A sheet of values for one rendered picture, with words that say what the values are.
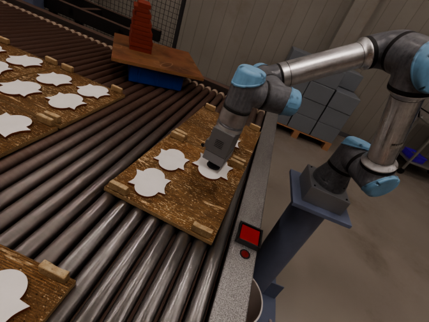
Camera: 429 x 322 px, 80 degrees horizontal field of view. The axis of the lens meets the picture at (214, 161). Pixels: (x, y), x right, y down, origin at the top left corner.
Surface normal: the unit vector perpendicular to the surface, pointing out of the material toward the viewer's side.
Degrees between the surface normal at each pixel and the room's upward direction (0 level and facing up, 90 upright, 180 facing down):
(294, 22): 90
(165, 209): 0
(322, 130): 90
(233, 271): 0
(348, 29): 90
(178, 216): 0
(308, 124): 90
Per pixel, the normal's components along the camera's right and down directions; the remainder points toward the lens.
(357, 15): -0.22, 0.51
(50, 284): 0.31, -0.78
